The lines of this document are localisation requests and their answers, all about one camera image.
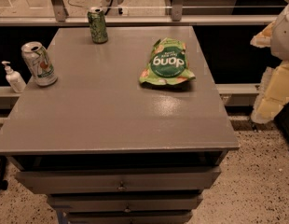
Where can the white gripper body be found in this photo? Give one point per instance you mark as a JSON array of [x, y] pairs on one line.
[[284, 36]]

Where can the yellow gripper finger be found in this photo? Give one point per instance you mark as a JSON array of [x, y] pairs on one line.
[[263, 38], [273, 94]]

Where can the white 7up soda can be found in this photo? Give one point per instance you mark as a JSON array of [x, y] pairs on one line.
[[36, 58]]

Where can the green soda can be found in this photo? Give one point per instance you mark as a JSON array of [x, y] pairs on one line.
[[97, 25]]

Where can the green chip bag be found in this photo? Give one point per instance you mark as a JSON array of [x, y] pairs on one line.
[[168, 64]]

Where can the top grey drawer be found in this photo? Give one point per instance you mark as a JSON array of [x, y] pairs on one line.
[[99, 181]]

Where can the grey drawer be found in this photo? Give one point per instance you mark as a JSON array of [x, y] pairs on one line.
[[155, 217], [99, 181], [126, 202]]

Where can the middle grey drawer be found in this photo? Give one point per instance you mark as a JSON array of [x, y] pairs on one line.
[[126, 202]]

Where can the grey drawer cabinet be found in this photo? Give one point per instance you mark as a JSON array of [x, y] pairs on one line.
[[98, 117]]

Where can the bottom grey drawer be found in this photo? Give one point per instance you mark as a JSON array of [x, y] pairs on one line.
[[155, 217]]

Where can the white pump sanitizer bottle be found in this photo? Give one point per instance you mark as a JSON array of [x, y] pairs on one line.
[[14, 78]]

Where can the black cart wheel leg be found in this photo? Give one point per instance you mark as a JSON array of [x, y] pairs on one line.
[[3, 182]]

